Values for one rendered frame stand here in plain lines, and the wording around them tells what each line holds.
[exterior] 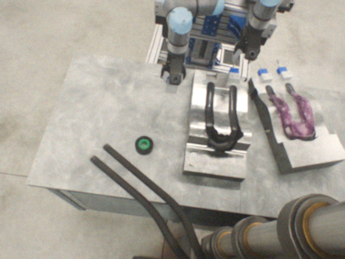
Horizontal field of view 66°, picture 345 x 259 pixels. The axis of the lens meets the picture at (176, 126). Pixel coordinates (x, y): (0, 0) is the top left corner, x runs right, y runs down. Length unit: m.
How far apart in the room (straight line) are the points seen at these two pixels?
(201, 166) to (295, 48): 2.11
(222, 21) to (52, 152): 1.13
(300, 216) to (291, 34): 2.77
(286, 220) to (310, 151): 0.85
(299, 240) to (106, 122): 1.00
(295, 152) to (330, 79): 1.78
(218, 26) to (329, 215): 1.40
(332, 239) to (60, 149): 1.07
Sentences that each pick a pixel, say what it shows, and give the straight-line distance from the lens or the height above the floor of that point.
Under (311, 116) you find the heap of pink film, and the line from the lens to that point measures 1.37.
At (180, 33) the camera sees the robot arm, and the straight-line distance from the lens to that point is 0.93.
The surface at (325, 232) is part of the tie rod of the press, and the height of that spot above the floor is 1.58.
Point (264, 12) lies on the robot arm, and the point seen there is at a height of 1.29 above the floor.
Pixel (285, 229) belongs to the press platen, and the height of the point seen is 1.53.
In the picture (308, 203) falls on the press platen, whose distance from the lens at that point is 0.43.
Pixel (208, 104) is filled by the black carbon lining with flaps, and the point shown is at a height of 0.88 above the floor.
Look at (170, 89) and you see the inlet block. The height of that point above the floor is 0.93.
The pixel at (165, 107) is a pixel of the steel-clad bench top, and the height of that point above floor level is 0.80.
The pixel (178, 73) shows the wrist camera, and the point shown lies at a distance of 1.02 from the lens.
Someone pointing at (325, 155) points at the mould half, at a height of 0.91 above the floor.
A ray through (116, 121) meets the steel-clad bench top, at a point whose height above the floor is 0.80.
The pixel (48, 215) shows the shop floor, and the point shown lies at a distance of 2.04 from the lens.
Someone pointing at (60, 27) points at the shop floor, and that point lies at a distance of 2.85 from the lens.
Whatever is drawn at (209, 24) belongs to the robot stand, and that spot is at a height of 0.81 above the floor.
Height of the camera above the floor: 1.91
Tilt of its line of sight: 63 degrees down
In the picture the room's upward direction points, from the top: 12 degrees clockwise
